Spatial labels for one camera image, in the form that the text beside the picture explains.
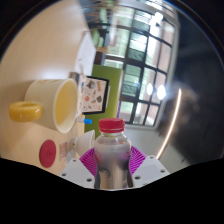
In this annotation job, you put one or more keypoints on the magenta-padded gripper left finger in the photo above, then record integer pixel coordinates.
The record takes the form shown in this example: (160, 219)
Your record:
(76, 171)

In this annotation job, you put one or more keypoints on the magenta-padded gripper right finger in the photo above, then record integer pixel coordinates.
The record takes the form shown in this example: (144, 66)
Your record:
(150, 168)

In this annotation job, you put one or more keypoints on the red-capped clear drink bottle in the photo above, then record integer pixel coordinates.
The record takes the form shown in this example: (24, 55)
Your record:
(112, 156)

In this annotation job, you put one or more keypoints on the flat round red coaster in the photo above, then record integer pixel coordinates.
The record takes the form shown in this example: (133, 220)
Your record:
(47, 153)

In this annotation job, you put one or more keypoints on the long curved ceiling light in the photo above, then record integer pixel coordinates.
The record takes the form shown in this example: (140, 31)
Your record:
(171, 126)

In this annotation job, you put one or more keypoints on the small blue-capped bottle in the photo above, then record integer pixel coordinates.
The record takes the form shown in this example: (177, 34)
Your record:
(86, 120)

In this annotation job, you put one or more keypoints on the black pendant ceiling lamps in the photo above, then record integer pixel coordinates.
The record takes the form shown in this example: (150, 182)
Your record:
(161, 91)

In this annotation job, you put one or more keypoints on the black-framed sticker-covered tablet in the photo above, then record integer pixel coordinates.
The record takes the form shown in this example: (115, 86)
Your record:
(93, 95)

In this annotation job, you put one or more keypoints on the green upholstered bench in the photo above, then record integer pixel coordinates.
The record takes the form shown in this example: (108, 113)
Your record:
(113, 83)

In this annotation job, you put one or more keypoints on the small dark grey device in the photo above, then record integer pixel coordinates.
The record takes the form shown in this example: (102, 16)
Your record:
(74, 77)

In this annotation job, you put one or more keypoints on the white paper sheets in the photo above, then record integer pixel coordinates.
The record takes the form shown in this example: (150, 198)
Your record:
(86, 50)

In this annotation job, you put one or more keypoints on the wooden chairs with green seats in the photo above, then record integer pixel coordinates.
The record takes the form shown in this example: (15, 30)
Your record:
(96, 36)

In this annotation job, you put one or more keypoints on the black-framed window wall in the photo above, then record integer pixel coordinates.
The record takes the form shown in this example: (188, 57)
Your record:
(146, 53)

